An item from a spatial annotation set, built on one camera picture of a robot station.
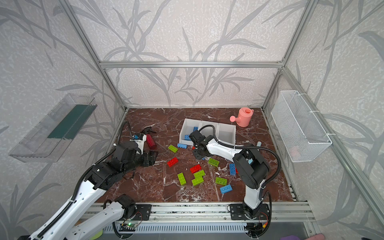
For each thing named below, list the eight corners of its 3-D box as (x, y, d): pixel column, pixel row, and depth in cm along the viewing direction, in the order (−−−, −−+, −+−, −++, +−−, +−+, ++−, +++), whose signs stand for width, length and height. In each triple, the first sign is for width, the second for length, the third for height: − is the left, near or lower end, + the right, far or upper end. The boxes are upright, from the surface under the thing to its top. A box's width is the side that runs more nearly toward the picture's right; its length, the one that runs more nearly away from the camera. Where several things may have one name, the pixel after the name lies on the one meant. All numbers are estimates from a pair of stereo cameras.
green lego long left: (181, 186, 84) (180, 185, 82) (177, 175, 88) (177, 174, 86) (187, 183, 85) (187, 182, 83) (183, 173, 89) (183, 171, 87)
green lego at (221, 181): (215, 183, 85) (215, 182, 83) (215, 178, 87) (216, 176, 85) (226, 185, 84) (227, 184, 82) (227, 180, 86) (227, 179, 84)
